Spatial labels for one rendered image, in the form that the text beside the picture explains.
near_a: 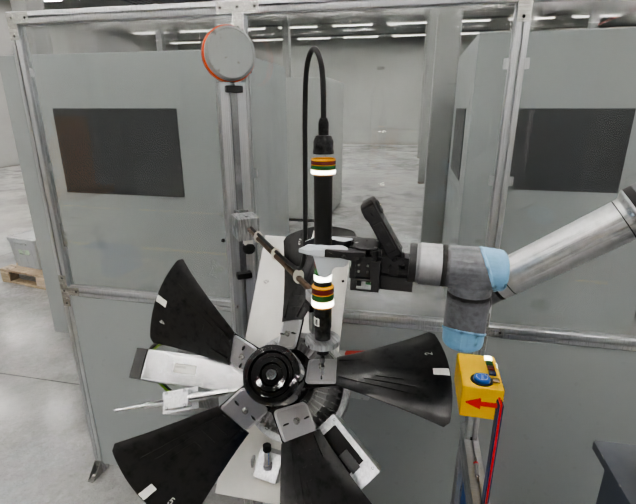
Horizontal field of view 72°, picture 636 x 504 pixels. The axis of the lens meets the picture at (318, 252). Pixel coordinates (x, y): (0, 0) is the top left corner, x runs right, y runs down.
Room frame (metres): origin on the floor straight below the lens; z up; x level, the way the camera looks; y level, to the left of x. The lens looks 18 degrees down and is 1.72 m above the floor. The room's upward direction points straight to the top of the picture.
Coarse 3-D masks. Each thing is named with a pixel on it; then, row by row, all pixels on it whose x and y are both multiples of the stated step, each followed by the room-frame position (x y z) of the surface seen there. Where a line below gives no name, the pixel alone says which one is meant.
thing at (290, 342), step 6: (288, 324) 0.88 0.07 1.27; (294, 324) 0.86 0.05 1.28; (300, 324) 0.83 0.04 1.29; (282, 330) 0.89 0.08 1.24; (288, 330) 0.86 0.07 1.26; (294, 330) 0.84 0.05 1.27; (282, 336) 0.87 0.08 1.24; (294, 336) 0.83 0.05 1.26; (282, 342) 0.86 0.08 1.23; (288, 342) 0.84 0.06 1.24; (294, 342) 0.81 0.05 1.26; (288, 348) 0.82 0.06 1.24
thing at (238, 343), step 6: (234, 336) 0.84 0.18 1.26; (234, 342) 0.84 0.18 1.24; (240, 342) 0.83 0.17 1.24; (246, 342) 0.83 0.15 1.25; (234, 348) 0.85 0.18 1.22; (240, 348) 0.84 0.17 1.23; (246, 348) 0.83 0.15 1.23; (252, 348) 0.82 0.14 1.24; (234, 354) 0.85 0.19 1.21; (246, 354) 0.83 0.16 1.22; (234, 360) 0.85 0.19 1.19; (240, 360) 0.84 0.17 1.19; (246, 360) 0.83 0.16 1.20
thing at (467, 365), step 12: (456, 360) 1.07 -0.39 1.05; (468, 360) 1.04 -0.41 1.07; (480, 360) 1.04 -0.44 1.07; (492, 360) 1.04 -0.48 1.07; (456, 372) 1.04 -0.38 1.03; (468, 372) 0.98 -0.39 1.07; (480, 372) 0.98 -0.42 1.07; (456, 384) 1.02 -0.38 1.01; (468, 384) 0.93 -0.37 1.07; (480, 384) 0.93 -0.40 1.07; (492, 384) 0.93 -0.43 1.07; (468, 396) 0.92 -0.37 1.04; (480, 396) 0.91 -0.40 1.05; (492, 396) 0.91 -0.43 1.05; (468, 408) 0.92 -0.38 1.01; (480, 408) 0.91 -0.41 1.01; (492, 408) 0.91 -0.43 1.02
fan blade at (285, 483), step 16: (320, 432) 0.74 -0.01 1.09; (288, 448) 0.68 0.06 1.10; (304, 448) 0.69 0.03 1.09; (320, 448) 0.71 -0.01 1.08; (288, 464) 0.66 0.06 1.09; (304, 464) 0.67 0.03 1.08; (320, 464) 0.68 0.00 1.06; (336, 464) 0.70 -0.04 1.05; (288, 480) 0.64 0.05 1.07; (304, 480) 0.64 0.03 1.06; (320, 480) 0.66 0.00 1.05; (336, 480) 0.67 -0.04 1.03; (352, 480) 0.69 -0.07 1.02; (288, 496) 0.62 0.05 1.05; (304, 496) 0.62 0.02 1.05; (320, 496) 0.63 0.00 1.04; (336, 496) 0.65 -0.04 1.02; (352, 496) 0.66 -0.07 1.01
